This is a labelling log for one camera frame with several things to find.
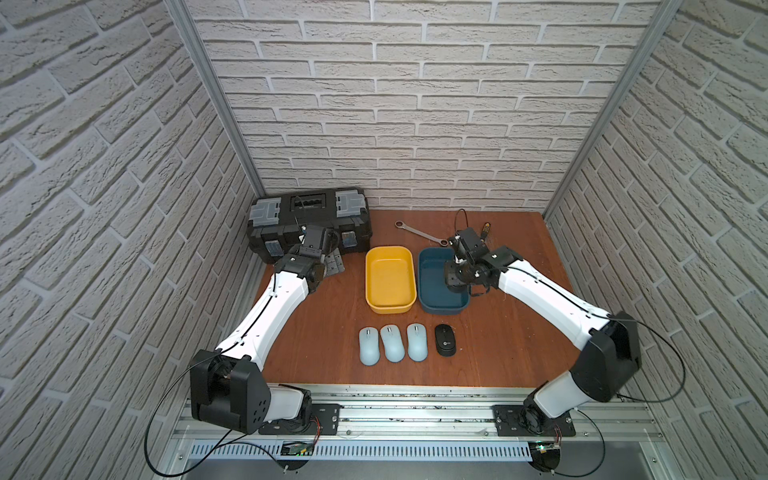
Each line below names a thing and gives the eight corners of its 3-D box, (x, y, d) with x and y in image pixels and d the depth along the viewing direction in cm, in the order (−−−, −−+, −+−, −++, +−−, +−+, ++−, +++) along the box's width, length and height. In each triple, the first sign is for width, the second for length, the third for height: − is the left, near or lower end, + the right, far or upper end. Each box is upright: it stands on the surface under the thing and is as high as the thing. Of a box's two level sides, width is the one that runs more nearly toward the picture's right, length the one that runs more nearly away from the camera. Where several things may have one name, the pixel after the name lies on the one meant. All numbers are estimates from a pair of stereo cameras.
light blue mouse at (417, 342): (407, 362, 84) (407, 360, 83) (406, 325, 91) (406, 322, 90) (428, 362, 84) (429, 360, 83) (426, 325, 92) (426, 322, 90)
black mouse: (436, 356, 86) (437, 354, 84) (434, 327, 92) (435, 324, 90) (456, 356, 86) (457, 354, 85) (452, 327, 92) (453, 324, 90)
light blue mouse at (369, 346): (356, 366, 84) (355, 363, 82) (359, 330, 91) (358, 326, 89) (380, 366, 84) (379, 363, 82) (381, 330, 91) (381, 326, 89)
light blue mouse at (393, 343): (387, 366, 84) (387, 362, 82) (379, 330, 91) (378, 326, 89) (407, 360, 85) (408, 357, 83) (397, 325, 92) (397, 321, 90)
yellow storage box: (363, 315, 94) (361, 305, 89) (367, 255, 109) (366, 245, 104) (416, 315, 94) (417, 306, 89) (413, 256, 109) (414, 245, 104)
